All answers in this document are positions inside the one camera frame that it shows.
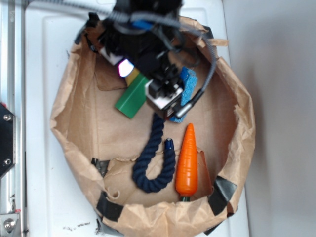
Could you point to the blue sponge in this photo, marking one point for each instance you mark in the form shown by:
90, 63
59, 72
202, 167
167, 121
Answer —
189, 79

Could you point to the aluminium frame rail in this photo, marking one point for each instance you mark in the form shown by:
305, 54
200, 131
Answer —
13, 211

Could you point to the green rectangular block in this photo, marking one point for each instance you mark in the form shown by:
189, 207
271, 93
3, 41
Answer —
133, 98

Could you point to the black mounting bracket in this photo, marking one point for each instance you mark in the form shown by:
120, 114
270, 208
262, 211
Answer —
7, 140

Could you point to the yellow sponge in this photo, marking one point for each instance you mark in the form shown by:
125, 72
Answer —
131, 77

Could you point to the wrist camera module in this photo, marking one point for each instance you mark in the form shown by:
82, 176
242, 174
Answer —
165, 81

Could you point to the brown paper bag tray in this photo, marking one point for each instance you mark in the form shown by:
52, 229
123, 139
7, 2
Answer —
127, 168

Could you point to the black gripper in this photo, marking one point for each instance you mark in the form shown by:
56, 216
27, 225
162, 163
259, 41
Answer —
145, 45

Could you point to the orange toy carrot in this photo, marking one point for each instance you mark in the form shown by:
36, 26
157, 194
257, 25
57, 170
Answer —
187, 169

